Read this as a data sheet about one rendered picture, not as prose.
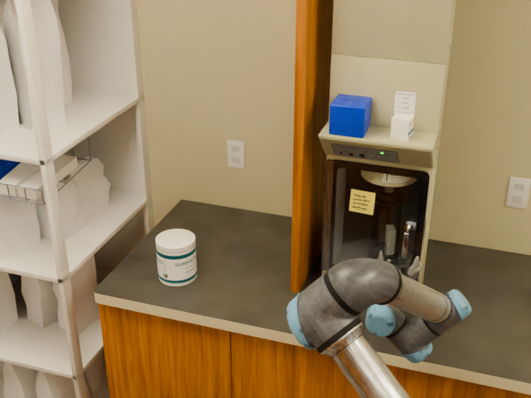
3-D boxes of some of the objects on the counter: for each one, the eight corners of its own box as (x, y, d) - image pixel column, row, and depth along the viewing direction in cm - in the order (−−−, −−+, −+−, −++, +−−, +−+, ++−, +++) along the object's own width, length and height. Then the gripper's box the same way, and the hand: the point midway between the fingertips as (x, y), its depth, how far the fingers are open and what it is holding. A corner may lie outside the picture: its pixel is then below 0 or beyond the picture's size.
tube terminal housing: (338, 245, 263) (349, 32, 228) (429, 260, 254) (455, 42, 219) (320, 281, 242) (330, 54, 207) (419, 299, 233) (446, 65, 198)
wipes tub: (168, 263, 252) (165, 225, 245) (203, 269, 249) (201, 231, 242) (151, 283, 241) (148, 244, 234) (187, 290, 237) (185, 250, 231)
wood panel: (327, 222, 278) (346, -194, 214) (335, 223, 277) (356, -194, 214) (290, 291, 237) (299, -200, 173) (299, 293, 236) (312, -200, 172)
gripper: (422, 282, 192) (431, 244, 209) (359, 271, 197) (373, 234, 214) (419, 309, 196) (428, 269, 213) (357, 298, 201) (371, 260, 218)
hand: (400, 261), depth 214 cm, fingers open, 11 cm apart
